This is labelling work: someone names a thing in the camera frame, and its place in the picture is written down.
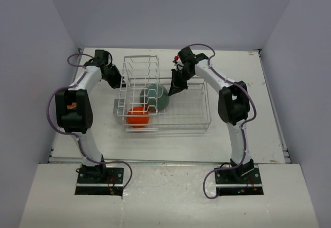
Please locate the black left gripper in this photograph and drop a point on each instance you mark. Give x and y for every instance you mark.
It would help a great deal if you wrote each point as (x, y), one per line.
(116, 84)

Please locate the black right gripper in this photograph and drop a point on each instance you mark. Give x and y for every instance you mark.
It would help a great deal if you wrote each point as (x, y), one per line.
(176, 86)

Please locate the large teal ceramic bowl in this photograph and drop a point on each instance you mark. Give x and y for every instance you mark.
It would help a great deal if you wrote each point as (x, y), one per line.
(154, 98)

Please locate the white wire dish rack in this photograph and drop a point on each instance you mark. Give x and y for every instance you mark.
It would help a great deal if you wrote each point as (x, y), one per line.
(187, 111)

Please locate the small orange bowl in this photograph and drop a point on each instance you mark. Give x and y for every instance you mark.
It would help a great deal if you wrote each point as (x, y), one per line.
(138, 117)

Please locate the large orange bowl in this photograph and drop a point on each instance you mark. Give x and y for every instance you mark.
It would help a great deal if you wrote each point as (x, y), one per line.
(72, 106)

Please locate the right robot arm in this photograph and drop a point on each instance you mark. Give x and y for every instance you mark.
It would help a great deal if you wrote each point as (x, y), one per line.
(235, 106)

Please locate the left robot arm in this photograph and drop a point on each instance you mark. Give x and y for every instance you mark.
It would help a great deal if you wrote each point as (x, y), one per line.
(75, 115)

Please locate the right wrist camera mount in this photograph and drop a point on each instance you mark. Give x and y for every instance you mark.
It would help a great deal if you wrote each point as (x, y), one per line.
(175, 61)

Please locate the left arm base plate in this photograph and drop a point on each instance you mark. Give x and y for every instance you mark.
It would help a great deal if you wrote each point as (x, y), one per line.
(99, 180)

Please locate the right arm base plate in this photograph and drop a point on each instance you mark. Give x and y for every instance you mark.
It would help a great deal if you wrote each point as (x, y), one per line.
(229, 184)

